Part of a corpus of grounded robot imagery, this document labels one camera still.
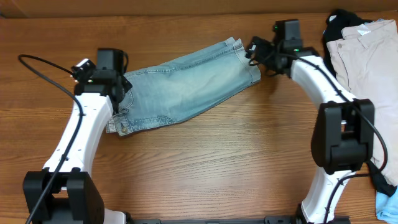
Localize light blue denim shorts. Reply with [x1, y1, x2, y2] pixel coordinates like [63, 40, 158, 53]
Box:
[106, 37, 261, 136]

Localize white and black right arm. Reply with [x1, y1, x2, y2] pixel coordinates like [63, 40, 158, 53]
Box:
[246, 36, 375, 223]

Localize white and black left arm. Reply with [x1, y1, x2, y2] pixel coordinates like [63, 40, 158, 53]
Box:
[23, 69, 132, 223]

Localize black garment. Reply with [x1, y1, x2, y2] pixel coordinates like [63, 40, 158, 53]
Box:
[322, 9, 397, 197]

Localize beige trousers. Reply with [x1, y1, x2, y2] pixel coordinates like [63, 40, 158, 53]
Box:
[326, 20, 397, 185]

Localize light blue garment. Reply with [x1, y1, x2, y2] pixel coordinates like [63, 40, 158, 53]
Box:
[375, 190, 398, 224]

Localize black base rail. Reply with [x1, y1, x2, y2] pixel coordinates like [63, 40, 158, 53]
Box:
[130, 215, 351, 224]

